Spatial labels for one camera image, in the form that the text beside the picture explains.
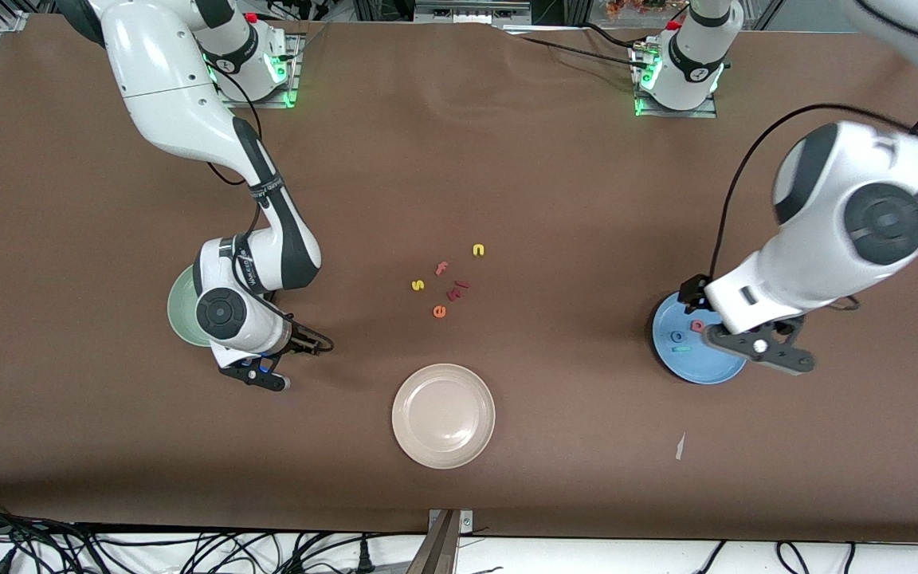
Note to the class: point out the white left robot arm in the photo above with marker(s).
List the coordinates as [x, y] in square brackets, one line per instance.
[841, 207]

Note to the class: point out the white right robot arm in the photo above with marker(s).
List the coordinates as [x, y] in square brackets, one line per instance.
[164, 88]

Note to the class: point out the blue plate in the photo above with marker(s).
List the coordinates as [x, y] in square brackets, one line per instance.
[690, 368]

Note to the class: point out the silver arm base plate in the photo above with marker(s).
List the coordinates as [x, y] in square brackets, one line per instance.
[296, 72]
[706, 112]

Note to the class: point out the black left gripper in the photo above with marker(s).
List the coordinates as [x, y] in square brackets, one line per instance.
[694, 292]

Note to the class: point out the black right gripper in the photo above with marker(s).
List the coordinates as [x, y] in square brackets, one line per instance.
[304, 341]

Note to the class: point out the grey diagonal metal bar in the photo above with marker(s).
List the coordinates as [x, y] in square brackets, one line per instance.
[435, 550]

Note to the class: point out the silver table edge bracket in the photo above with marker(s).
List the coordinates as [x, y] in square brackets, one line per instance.
[467, 520]

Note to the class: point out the beige plate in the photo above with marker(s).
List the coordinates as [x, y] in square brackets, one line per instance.
[443, 415]

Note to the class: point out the white tape scrap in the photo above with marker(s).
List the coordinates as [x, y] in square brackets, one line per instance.
[680, 446]

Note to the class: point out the grey metal box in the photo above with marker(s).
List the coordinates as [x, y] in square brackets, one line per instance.
[471, 9]

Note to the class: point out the orange dried flowers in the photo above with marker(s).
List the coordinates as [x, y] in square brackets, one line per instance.
[642, 8]

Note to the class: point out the light green plate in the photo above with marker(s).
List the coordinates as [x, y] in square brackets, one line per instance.
[182, 315]

